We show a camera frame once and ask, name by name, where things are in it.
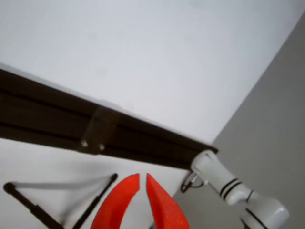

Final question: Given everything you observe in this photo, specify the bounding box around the black camera tripod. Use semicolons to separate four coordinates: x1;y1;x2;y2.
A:
3;173;119;229

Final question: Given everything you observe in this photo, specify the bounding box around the black aluminium table rail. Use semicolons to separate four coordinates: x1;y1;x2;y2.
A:
0;68;219;171

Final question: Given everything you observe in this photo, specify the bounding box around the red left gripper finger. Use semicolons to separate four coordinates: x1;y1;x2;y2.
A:
91;173;141;229

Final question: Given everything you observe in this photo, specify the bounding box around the dark metal corner bracket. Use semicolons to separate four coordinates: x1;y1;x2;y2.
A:
77;107;120;156

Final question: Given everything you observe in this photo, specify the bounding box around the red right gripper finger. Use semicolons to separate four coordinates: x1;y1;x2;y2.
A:
145;173;191;229

